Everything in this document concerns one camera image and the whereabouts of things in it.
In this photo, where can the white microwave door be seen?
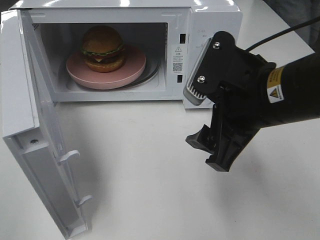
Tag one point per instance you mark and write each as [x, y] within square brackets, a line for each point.
[30, 123]

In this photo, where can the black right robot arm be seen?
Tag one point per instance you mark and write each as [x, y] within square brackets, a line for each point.
[297, 84]

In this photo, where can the pink round plate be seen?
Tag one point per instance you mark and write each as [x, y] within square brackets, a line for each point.
[130, 71]

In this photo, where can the white warning label sticker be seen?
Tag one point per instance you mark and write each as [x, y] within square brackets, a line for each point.
[177, 58]

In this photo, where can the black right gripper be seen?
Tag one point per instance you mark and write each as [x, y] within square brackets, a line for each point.
[242, 108]

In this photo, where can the burger with lettuce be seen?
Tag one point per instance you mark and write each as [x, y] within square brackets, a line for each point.
[103, 49]

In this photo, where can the white microwave oven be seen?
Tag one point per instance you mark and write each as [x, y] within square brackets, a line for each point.
[151, 25]

